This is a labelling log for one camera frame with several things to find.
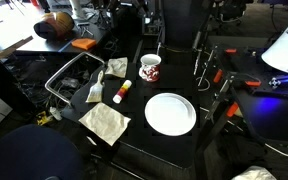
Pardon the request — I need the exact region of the white plate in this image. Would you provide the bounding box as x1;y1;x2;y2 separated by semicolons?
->
145;93;196;136

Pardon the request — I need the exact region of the wooden paint brush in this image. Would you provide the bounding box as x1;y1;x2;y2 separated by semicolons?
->
86;71;104;103

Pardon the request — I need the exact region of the crumpled beige napkin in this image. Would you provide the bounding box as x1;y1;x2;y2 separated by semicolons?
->
105;57;128;78
79;102;131;146

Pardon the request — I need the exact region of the orange foam block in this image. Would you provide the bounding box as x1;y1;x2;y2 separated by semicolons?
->
71;38;96;50

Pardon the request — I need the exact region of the red enamel mug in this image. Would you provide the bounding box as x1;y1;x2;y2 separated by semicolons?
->
139;54;161;82

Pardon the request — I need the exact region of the white power adapter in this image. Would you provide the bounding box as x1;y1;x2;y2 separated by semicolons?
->
49;107;62;121

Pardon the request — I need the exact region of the crumpled beige napkin far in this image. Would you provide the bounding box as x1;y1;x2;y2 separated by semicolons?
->
105;57;128;78

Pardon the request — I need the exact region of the crumpled beige napkin near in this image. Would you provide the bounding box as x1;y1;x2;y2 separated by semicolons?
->
79;102;131;146

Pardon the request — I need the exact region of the glue stick bottle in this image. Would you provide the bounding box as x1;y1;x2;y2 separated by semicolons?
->
113;80;132;104

